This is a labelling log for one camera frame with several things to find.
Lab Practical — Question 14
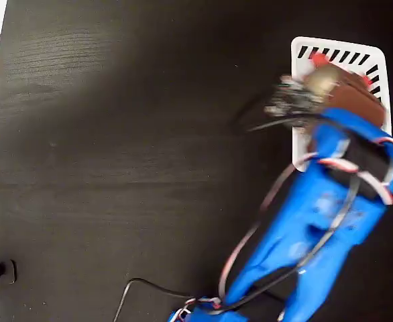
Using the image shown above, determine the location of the red turtle toy gold shell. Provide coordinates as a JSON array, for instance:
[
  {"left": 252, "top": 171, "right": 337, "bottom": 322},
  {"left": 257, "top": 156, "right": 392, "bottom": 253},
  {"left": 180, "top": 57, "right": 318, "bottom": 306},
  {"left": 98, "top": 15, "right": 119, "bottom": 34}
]
[{"left": 304, "top": 52, "right": 374, "bottom": 99}]

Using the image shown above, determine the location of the white plastic basket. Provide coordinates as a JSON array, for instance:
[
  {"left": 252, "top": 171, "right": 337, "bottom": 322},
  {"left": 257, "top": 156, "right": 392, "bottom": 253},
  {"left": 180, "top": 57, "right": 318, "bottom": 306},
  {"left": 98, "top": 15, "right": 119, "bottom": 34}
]
[{"left": 290, "top": 36, "right": 393, "bottom": 173}]

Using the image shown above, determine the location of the bare camera circuit board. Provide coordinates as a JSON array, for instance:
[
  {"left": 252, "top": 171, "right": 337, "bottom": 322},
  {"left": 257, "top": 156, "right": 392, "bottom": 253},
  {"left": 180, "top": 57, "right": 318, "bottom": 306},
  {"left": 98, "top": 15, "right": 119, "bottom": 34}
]
[{"left": 264, "top": 74, "right": 325, "bottom": 119}]

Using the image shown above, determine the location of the red white servo wire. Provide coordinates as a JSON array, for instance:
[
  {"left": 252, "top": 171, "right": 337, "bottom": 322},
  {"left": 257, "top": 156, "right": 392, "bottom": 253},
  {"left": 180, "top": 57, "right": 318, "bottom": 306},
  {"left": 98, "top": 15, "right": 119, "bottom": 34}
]
[{"left": 217, "top": 151, "right": 319, "bottom": 300}]

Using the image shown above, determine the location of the black camera cable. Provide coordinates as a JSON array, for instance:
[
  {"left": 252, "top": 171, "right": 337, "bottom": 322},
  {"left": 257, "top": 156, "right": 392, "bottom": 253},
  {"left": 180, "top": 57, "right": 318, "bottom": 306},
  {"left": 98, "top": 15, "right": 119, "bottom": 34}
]
[{"left": 111, "top": 277, "right": 198, "bottom": 322}]

